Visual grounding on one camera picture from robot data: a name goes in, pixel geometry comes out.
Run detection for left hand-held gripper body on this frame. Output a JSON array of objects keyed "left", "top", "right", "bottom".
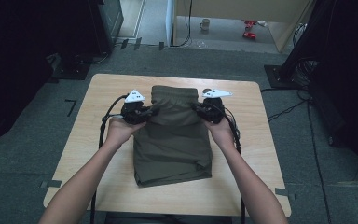
[{"left": 120, "top": 89, "right": 152, "bottom": 125}]

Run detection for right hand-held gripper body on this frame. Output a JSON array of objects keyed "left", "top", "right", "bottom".
[{"left": 200, "top": 88, "right": 234, "bottom": 125}]

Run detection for olive green shorts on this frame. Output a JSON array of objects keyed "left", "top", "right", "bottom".
[{"left": 132, "top": 85, "right": 214, "bottom": 189}]

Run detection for person's left hand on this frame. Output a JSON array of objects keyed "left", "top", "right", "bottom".
[{"left": 105, "top": 117, "right": 146, "bottom": 149}]

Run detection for person's right hand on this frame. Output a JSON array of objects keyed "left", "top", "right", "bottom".
[{"left": 203, "top": 118, "right": 236, "bottom": 150}]

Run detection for black stand base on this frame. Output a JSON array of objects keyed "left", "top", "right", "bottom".
[
  {"left": 49, "top": 51, "right": 91, "bottom": 81},
  {"left": 263, "top": 63, "right": 296, "bottom": 91}
]

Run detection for grey mug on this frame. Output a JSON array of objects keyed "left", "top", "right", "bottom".
[{"left": 199, "top": 18, "right": 212, "bottom": 32}]

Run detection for black cabinet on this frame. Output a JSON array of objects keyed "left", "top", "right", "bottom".
[{"left": 88, "top": 0, "right": 125, "bottom": 56}]

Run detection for light wooden furniture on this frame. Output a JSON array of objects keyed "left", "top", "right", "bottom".
[{"left": 172, "top": 0, "right": 317, "bottom": 54}]

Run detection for grey floor tape piece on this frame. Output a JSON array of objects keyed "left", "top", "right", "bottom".
[
  {"left": 39, "top": 179, "right": 62, "bottom": 189},
  {"left": 274, "top": 187, "right": 297, "bottom": 201}
]

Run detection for black curtain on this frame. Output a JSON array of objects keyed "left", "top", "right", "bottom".
[
  {"left": 0, "top": 0, "right": 95, "bottom": 150},
  {"left": 307, "top": 0, "right": 358, "bottom": 175}
]

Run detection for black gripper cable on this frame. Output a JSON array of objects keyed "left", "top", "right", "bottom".
[
  {"left": 89, "top": 93, "right": 129, "bottom": 224},
  {"left": 223, "top": 106, "right": 247, "bottom": 224}
]

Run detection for black floor cable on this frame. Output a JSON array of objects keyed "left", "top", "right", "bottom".
[{"left": 260, "top": 88, "right": 313, "bottom": 123}]

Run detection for black hanging cable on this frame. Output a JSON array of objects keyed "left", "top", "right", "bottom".
[{"left": 171, "top": 0, "right": 194, "bottom": 49}]

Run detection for bundle of cables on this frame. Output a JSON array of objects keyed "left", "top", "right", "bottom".
[{"left": 292, "top": 56, "right": 320, "bottom": 87}]

